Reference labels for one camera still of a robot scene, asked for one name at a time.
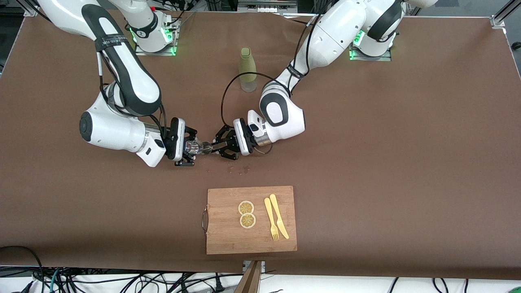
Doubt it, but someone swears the small clear glass cup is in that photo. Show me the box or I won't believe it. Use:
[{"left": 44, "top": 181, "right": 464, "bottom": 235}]
[{"left": 185, "top": 138, "right": 204, "bottom": 156}]

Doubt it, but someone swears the yellow plastic fork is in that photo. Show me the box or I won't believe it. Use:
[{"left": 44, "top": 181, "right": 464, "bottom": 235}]
[{"left": 264, "top": 197, "right": 280, "bottom": 241}]

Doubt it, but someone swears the green bottle with clear base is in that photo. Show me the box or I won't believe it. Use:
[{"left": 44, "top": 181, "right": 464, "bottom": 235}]
[{"left": 239, "top": 47, "right": 258, "bottom": 92}]

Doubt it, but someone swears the yellow plastic knife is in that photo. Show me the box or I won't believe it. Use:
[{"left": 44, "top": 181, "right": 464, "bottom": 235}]
[{"left": 269, "top": 194, "right": 290, "bottom": 240}]

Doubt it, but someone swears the wooden cutting board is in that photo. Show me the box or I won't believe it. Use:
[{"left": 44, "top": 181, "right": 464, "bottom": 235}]
[{"left": 201, "top": 186, "right": 298, "bottom": 255}]

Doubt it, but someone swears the grey electronics box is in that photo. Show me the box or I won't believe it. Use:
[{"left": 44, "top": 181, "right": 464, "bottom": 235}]
[{"left": 237, "top": 0, "right": 298, "bottom": 13}]

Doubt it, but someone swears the brown table cover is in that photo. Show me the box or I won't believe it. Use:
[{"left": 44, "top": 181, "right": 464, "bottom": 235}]
[{"left": 0, "top": 7, "right": 521, "bottom": 280}]

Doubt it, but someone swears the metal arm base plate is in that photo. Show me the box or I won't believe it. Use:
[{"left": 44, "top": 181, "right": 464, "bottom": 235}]
[
  {"left": 349, "top": 40, "right": 392, "bottom": 61},
  {"left": 134, "top": 18, "right": 180, "bottom": 56}
]

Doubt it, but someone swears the wooden post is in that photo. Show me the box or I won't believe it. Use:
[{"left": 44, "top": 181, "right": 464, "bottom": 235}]
[{"left": 235, "top": 260, "right": 263, "bottom": 293}]

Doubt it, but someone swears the black base power cable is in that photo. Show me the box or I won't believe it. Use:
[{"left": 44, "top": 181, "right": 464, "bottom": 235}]
[{"left": 283, "top": 15, "right": 317, "bottom": 27}]

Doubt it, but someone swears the black looped cable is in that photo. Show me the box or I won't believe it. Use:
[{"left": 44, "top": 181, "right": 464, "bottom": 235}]
[{"left": 0, "top": 245, "right": 43, "bottom": 293}]

